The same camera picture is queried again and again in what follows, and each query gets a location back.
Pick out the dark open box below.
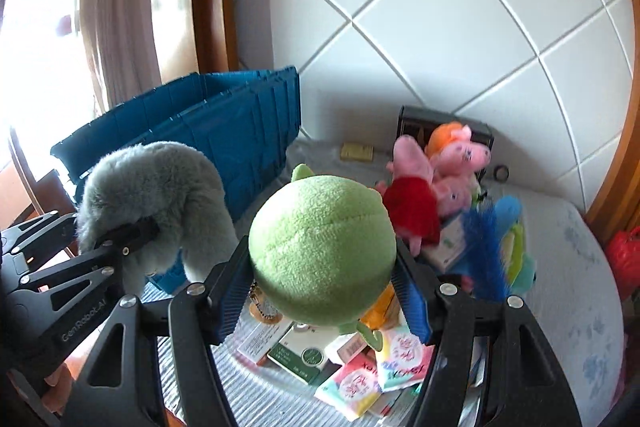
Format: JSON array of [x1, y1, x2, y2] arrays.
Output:
[[397, 105, 496, 188]]

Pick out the red plastic bag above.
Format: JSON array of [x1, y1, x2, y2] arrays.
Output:
[[605, 227, 640, 300]]

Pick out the white and pink box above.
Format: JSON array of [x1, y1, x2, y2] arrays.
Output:
[[322, 332, 373, 365]]

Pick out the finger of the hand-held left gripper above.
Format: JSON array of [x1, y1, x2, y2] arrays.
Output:
[[20, 218, 161, 295], [0, 212, 78, 270]]

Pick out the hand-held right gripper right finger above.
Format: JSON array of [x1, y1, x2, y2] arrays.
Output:
[[390, 249, 583, 427]]

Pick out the white and orange box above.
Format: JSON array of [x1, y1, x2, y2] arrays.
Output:
[[237, 319, 296, 365]]

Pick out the pink pig plush red dress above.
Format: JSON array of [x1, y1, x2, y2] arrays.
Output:
[[375, 134, 443, 255]]

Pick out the brass keychain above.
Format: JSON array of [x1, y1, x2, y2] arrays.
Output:
[[247, 287, 281, 323]]

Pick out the beige curtain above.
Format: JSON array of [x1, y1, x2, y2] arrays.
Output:
[[77, 0, 166, 118]]

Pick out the grey plush toy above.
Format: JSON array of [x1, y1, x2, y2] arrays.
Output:
[[75, 141, 238, 288]]

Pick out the blue fuzzy plush toy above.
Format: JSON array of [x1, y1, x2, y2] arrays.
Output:
[[460, 194, 526, 303]]

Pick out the small yellow box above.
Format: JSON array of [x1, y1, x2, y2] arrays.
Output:
[[340, 143, 375, 160]]

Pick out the dark green box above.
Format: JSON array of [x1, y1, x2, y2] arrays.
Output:
[[267, 327, 331, 385]]

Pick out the blue fabric storage bin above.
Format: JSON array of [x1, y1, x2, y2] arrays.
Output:
[[50, 66, 303, 293]]

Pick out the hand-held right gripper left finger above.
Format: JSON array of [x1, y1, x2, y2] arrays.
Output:
[[60, 234, 257, 427]]

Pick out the pink pig plush blue dress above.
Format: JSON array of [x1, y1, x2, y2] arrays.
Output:
[[432, 174, 481, 218]]

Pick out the round green plush toy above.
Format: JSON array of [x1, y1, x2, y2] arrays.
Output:
[[247, 163, 398, 350]]

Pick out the pink tissue packet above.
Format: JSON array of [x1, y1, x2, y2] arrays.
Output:
[[375, 324, 436, 390], [315, 354, 386, 418]]

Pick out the pink pig plush orange dress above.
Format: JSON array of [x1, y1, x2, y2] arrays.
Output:
[[425, 121, 493, 180]]

